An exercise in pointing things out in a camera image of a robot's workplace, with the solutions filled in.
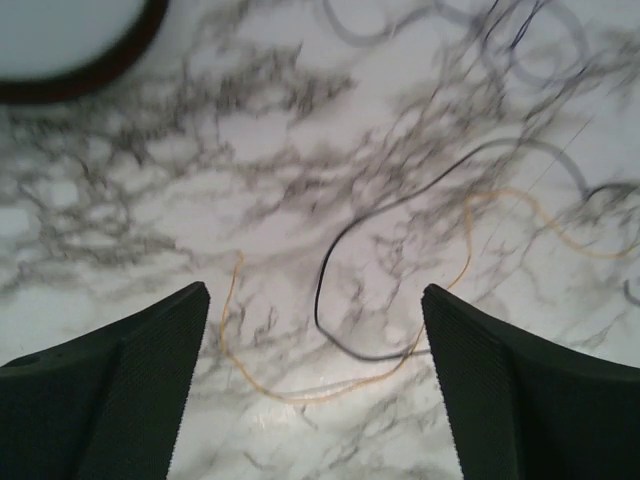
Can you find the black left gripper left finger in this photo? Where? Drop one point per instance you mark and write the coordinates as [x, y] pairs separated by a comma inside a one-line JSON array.
[[108, 404]]

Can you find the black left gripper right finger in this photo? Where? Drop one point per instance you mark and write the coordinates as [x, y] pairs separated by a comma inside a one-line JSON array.
[[522, 407]]

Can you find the round brown-rimmed white dish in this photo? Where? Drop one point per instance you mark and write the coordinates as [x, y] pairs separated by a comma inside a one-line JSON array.
[[54, 51]]

